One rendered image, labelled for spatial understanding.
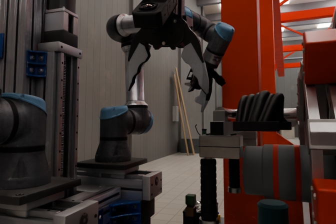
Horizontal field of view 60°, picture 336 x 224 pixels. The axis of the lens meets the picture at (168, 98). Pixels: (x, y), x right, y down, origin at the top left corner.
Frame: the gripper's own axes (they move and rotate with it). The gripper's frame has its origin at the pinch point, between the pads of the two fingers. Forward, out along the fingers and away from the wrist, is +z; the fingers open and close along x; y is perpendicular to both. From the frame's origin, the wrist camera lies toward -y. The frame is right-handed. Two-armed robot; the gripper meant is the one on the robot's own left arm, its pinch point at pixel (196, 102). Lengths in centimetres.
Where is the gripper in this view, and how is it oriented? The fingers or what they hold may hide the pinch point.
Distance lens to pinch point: 127.2
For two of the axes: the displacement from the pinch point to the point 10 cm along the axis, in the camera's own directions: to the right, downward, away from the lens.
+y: -8.9, -1.0, -4.4
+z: -3.3, 8.1, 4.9
